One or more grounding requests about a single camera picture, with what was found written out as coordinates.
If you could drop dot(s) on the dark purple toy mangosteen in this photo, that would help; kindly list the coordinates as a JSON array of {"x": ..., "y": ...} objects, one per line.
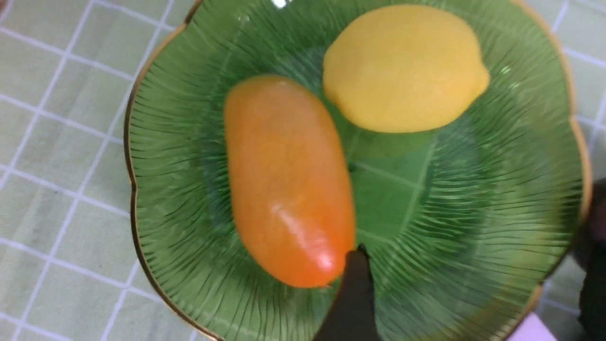
[{"x": 594, "y": 228}]

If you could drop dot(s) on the green leaf-shaped glass plate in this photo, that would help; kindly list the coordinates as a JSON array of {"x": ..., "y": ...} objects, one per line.
[{"x": 463, "y": 223}]

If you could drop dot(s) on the lilac foam cube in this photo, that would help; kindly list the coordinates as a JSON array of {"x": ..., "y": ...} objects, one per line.
[{"x": 531, "y": 329}]

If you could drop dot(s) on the green checkered tablecloth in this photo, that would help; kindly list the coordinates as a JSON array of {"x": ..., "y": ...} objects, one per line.
[{"x": 67, "y": 269}]

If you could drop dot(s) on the orange toy mango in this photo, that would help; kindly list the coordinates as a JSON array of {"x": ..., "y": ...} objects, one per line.
[{"x": 290, "y": 187}]

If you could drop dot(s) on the yellow toy lemon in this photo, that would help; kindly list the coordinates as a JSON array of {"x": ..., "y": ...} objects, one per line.
[{"x": 404, "y": 69}]

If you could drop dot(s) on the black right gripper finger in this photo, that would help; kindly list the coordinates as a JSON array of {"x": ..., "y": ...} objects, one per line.
[{"x": 351, "y": 316}]

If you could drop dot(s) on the dark purple toy eggplant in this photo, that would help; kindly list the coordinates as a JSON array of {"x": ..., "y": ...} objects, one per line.
[{"x": 592, "y": 303}]

